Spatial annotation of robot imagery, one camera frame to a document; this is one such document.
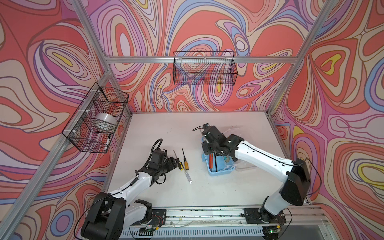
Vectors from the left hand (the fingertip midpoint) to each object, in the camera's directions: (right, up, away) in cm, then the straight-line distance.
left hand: (176, 162), depth 88 cm
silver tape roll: (-32, +24, -18) cm, 44 cm away
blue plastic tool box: (+25, -2, +3) cm, 25 cm away
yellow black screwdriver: (+2, -1, +2) cm, 3 cm away
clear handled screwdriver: (+8, -9, -1) cm, 12 cm away
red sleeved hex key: (+22, -1, +5) cm, 22 cm away
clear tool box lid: (+36, 0, -6) cm, 36 cm away
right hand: (+19, +10, -7) cm, 22 cm away
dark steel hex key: (+24, -1, +5) cm, 25 cm away
